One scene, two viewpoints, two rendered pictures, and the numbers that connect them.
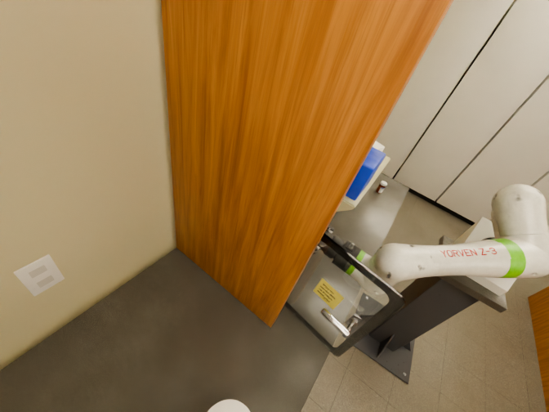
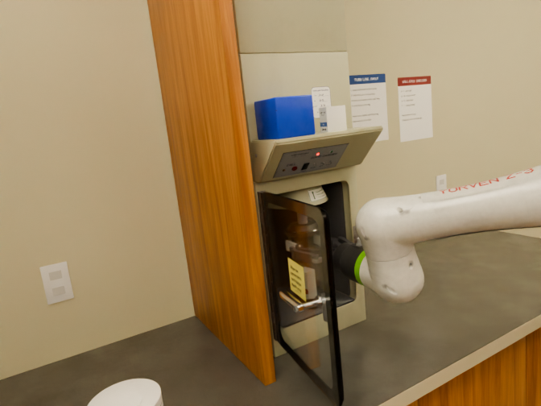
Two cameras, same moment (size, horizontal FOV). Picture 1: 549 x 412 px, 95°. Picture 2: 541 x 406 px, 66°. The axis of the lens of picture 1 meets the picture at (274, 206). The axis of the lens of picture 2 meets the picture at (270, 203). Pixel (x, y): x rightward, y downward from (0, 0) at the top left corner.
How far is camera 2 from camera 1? 0.82 m
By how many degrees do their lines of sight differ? 45
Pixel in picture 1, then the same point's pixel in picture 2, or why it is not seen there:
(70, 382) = (41, 394)
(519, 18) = not seen: outside the picture
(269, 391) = not seen: outside the picture
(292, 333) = (294, 395)
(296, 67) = (194, 47)
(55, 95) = (89, 128)
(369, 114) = (218, 41)
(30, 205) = (62, 207)
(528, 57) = not seen: outside the picture
